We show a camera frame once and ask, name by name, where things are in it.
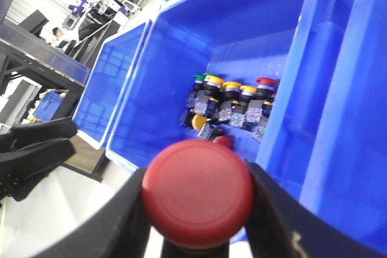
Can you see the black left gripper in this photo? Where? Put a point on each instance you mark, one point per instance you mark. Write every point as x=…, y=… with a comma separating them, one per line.
x=30, y=152

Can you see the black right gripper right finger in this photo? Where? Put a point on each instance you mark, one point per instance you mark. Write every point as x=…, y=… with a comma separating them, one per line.
x=280, y=227

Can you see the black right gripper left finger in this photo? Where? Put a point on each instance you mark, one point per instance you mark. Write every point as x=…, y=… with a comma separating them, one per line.
x=119, y=229

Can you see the red mushroom push button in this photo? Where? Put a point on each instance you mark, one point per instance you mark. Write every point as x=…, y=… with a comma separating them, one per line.
x=197, y=194

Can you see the blue plastic crate with buttons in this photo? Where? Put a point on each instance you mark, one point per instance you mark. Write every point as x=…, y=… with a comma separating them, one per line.
x=98, y=105

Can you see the pile of push buttons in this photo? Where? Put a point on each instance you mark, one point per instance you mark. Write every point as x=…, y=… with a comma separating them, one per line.
x=214, y=106

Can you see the person in white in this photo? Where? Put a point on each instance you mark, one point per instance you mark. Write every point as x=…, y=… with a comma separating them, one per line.
x=59, y=40

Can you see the black metal table frame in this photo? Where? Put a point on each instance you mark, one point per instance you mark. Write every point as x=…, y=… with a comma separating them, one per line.
x=29, y=56

